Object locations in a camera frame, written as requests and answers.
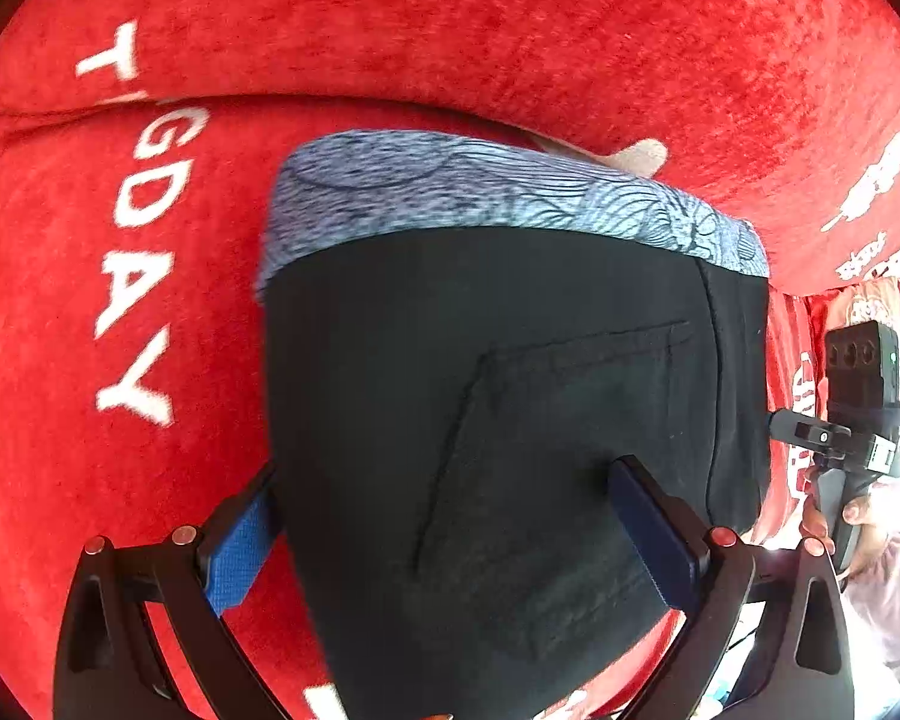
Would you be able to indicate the red pillow white characters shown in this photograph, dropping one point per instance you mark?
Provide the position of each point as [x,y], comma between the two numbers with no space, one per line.
[786,112]

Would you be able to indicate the black pants blue waistband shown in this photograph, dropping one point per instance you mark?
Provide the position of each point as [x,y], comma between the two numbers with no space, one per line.
[460,338]

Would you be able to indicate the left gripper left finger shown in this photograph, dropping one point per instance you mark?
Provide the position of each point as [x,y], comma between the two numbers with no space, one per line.
[109,663]

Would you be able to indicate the pink sleeve right forearm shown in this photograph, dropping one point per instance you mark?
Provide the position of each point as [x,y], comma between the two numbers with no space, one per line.
[875,596]

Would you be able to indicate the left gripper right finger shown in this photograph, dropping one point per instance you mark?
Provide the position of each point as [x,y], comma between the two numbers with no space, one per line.
[799,666]

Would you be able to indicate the red blanket white characters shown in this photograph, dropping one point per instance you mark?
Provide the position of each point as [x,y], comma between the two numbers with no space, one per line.
[131,386]

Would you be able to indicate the black camera box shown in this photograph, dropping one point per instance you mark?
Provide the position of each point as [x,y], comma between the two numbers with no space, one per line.
[862,372]

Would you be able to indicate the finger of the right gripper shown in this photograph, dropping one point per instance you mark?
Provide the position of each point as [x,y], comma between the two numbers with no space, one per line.
[808,432]

